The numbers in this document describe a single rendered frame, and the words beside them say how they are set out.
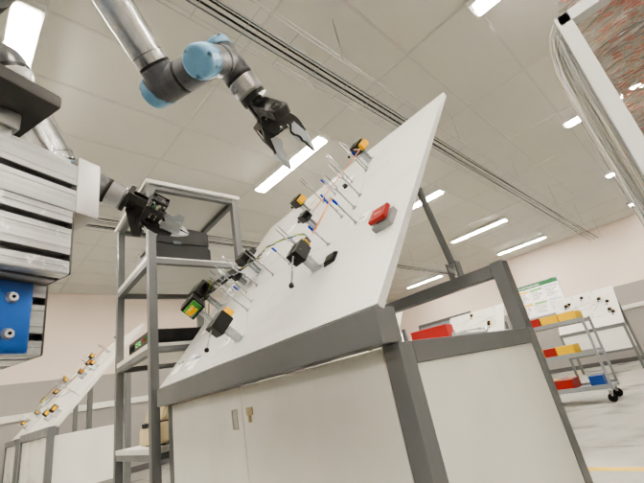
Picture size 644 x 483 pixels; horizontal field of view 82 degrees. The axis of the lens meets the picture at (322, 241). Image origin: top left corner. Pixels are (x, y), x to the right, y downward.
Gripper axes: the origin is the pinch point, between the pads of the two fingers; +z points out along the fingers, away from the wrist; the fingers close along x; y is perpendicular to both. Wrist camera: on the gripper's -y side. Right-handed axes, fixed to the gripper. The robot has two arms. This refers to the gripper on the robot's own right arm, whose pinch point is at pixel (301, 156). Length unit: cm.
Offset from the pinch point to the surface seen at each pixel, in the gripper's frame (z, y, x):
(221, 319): 23, 18, 43
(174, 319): 127, 802, 144
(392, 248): 25.5, -27.6, 7.4
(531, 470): 77, -38, 16
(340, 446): 48, -26, 41
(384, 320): 30, -37, 21
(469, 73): 41, 190, -273
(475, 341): 54, -30, 5
